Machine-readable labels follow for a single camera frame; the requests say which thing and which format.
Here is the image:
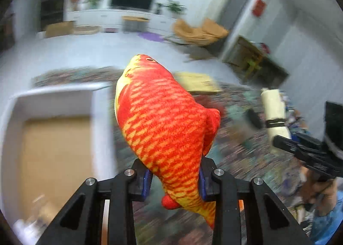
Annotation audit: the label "dark wooden cabinet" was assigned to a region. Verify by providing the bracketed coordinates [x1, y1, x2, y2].
[222, 36, 290, 87]

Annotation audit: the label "purple floor mat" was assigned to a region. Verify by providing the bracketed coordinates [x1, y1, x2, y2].
[138, 32, 164, 43]

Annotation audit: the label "person's blue pants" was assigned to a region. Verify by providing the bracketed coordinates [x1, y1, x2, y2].
[309, 199, 343, 244]

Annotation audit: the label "colourful woven printed blanket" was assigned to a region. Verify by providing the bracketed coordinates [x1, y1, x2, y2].
[31, 67, 317, 245]

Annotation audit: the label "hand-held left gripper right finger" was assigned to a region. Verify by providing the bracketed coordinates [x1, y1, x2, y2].
[198, 158, 311, 245]

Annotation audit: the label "cream cloth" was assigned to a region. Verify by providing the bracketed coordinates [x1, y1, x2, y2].
[260, 88, 292, 154]

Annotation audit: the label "white storage box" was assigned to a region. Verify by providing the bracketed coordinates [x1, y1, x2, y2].
[0, 81, 113, 243]

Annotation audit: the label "white television cabinet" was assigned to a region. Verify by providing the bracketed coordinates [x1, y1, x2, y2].
[64, 8, 183, 29]

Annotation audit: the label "cardboard box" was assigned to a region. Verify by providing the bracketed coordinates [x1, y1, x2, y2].
[44, 21, 75, 38]

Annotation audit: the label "plastic-packaged orange cloth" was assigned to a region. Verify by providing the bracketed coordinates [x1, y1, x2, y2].
[174, 71, 221, 93]

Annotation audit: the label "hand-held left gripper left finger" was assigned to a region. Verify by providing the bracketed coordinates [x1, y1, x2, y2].
[36, 159, 153, 245]

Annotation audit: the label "red wall decoration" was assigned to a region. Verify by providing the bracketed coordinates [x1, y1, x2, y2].
[252, 0, 267, 17]

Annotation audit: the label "person's right hand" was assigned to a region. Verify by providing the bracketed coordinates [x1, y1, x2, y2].
[300, 168, 338, 216]

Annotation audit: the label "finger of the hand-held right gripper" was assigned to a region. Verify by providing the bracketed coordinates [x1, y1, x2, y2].
[295, 132, 326, 150]
[273, 135, 322, 165]

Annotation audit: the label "orange fish plush toy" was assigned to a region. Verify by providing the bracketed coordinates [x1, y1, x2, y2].
[115, 54, 221, 231]

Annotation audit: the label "leafy green potted plant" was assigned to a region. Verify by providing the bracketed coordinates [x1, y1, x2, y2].
[84, 0, 105, 9]

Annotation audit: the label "wooden bench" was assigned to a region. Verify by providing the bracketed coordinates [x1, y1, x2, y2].
[122, 16, 149, 32]

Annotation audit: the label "mustard lounge chair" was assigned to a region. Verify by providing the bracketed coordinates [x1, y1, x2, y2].
[171, 18, 229, 47]

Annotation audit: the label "large green potted plant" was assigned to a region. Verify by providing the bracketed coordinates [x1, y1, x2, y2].
[165, 0, 187, 18]

